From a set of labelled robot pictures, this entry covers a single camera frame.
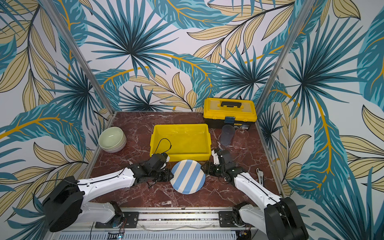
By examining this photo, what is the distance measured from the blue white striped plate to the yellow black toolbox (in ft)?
0.94

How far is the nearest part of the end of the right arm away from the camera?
621 mm

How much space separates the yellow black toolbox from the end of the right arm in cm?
30

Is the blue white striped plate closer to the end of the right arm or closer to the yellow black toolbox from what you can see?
the end of the right arm

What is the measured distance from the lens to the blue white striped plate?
82 cm

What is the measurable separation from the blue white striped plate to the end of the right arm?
78 millimetres

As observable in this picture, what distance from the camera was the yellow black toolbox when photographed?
3.27ft
